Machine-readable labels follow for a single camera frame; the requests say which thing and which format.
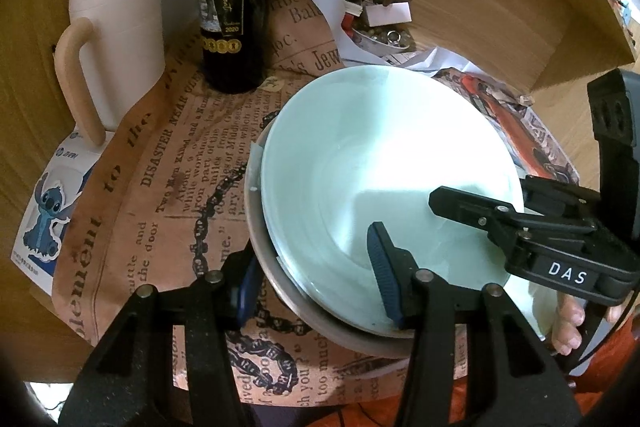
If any red car picture magazine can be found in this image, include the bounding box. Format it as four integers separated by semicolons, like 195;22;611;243
434;68;579;185

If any person's right hand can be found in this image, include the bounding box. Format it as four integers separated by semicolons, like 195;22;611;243
549;290;634;357

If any grey brown-rimmed plate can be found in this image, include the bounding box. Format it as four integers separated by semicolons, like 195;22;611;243
244;120;413;359

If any Stitch sticker paper sheet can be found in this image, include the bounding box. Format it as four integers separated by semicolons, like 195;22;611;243
11;130;105;296

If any vintage newspaper print mat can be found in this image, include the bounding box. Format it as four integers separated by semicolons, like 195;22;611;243
53;0;404;407

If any white card in clip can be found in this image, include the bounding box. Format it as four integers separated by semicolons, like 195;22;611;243
363;1;412;27

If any small bowl of trinkets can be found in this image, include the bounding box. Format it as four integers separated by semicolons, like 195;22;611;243
352;25;416;56

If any large white plate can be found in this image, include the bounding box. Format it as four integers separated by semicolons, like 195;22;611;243
354;359;408;379

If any light green bowl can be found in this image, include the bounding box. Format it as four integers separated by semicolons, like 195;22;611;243
260;66;523;337

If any pale pink bowl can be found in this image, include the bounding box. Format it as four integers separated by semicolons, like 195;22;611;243
504;275;558;340

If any white curled paper sheet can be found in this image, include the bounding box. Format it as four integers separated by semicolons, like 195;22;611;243
311;0;485;75

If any white jug with beige handle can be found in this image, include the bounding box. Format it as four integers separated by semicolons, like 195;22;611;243
54;0;165;147

